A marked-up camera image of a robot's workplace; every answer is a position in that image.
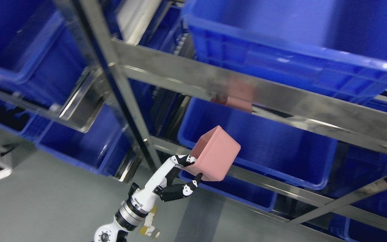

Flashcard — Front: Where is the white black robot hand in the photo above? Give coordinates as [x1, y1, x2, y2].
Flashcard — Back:
[126, 155, 203, 216]

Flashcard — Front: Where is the pink plastic storage box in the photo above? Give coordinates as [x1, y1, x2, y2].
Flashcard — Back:
[184, 125, 241, 182]

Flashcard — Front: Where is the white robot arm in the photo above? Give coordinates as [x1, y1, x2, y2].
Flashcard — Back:
[93, 196, 157, 242]

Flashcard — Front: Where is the blue bin bottom shelf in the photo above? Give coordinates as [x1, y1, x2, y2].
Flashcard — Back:
[179, 170, 278, 212]

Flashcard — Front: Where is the blue bin shelf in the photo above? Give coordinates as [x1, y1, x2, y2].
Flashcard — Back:
[177, 98, 338, 190]
[179, 170, 278, 212]

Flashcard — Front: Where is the blue bin middle shelf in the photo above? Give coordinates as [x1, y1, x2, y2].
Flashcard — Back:
[177, 98, 338, 190]

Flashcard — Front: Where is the blue bin lower left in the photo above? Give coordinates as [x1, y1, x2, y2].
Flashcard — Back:
[34, 105, 132, 176]

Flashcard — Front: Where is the blue bin top left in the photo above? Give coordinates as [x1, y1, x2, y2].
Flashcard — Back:
[0, 0, 87, 106]

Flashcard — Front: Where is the large blue bin top right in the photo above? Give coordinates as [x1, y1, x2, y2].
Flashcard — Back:
[181, 0, 387, 104]

